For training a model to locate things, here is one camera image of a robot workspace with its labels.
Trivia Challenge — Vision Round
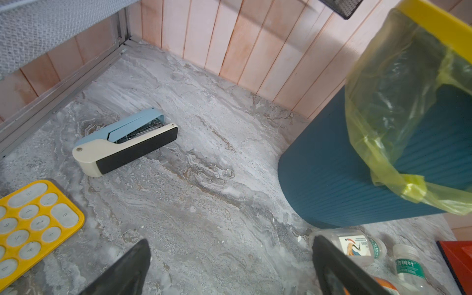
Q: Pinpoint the white wire mesh shelf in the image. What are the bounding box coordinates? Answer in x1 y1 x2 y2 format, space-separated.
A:
1 0 135 79

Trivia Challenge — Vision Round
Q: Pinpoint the blue and white stapler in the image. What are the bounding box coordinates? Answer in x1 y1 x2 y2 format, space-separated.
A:
73 108 178 178

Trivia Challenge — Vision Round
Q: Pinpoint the clear bottle by bin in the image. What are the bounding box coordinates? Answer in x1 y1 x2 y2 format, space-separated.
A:
314 229 387 267

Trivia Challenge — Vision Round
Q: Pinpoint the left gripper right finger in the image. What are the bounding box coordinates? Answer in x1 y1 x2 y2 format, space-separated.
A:
312 236 388 295

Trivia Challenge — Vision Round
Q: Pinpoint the yellow-green plastic bin liner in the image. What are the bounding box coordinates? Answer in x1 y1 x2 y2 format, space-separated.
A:
345 1 472 215

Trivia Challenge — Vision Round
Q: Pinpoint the teal bin with yellow rim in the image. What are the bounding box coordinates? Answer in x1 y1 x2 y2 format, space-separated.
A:
277 0 472 229

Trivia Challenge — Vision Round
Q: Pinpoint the green cap clear bottle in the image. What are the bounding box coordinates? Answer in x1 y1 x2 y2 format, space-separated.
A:
393 244 432 295

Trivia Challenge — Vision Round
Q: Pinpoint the black wire mesh basket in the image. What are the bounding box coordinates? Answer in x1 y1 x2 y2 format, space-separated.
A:
320 0 363 20

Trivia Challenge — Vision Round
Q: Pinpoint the orange label clear bottle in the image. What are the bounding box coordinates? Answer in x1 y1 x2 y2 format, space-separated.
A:
341 277 417 295

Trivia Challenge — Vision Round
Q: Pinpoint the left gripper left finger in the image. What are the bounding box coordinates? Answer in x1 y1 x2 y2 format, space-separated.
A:
80 239 151 295

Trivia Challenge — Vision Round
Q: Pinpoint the red tape dispenser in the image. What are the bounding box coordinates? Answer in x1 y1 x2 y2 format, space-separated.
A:
436 241 472 295

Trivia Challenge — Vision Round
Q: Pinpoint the yellow keypad calculator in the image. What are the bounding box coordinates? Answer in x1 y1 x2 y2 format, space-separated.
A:
1 179 85 291

